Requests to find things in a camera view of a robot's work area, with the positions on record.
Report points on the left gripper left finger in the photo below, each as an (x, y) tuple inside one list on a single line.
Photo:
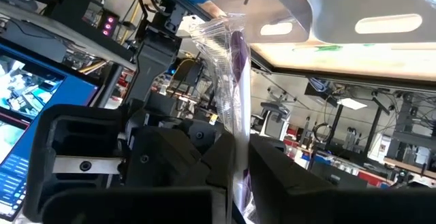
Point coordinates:
[(136, 207)]

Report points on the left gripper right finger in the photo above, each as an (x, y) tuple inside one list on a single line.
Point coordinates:
[(289, 200)]

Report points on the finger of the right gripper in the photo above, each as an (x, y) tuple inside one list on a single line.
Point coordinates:
[(163, 156)]

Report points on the purple white toothbrush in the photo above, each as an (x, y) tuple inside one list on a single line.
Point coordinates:
[(238, 57)]

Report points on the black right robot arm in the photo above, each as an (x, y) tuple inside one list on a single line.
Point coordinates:
[(153, 57)]

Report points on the dark grey monitor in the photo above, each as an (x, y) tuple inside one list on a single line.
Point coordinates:
[(68, 94)]

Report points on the black office chair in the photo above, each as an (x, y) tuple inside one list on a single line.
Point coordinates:
[(274, 118)]

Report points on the white light panel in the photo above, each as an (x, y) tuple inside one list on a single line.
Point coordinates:
[(352, 103)]

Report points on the grey metal mounting plate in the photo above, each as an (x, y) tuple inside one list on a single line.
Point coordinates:
[(187, 24)]

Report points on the black box pink lights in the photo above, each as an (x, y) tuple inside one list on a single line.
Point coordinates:
[(109, 23)]

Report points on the black workbench frame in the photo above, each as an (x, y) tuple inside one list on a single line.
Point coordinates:
[(374, 125)]

